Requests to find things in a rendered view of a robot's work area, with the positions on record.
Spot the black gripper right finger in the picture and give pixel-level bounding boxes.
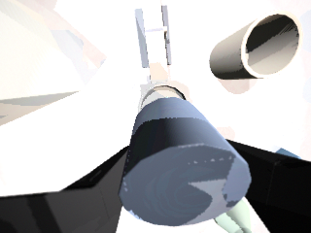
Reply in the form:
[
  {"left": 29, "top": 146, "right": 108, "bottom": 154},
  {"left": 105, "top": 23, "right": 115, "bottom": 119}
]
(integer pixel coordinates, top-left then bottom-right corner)
[{"left": 226, "top": 139, "right": 311, "bottom": 233}]

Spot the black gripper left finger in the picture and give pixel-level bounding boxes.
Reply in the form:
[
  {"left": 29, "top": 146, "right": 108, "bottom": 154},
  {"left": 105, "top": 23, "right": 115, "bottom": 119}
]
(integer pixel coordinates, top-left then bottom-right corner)
[{"left": 0, "top": 146, "right": 128, "bottom": 233}]

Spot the light blue block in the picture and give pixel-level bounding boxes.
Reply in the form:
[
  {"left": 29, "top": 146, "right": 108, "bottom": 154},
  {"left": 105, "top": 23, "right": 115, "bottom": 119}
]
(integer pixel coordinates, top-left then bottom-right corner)
[{"left": 276, "top": 148, "right": 301, "bottom": 159}]

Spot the white bottle with blue cap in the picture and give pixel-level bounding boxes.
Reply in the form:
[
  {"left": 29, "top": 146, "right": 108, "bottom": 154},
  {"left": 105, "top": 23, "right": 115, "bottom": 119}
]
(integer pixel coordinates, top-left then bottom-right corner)
[{"left": 214, "top": 200, "right": 253, "bottom": 233}]

